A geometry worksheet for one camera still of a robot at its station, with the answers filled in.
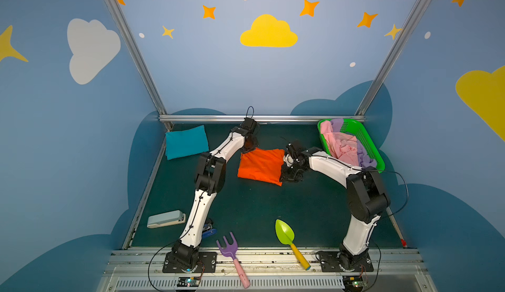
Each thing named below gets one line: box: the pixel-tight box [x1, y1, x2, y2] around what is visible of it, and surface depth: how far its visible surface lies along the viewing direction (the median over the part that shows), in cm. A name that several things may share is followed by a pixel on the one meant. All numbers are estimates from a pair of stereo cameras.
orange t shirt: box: [237, 147, 286, 187], surface depth 101 cm
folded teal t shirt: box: [165, 124, 210, 161], surface depth 117 cm
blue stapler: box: [201, 223, 217, 239], surface depth 82 cm
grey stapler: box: [146, 209, 187, 229], surface depth 82 cm
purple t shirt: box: [330, 118, 377, 168], surface depth 104 cm
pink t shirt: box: [320, 120, 360, 166], surface depth 103 cm
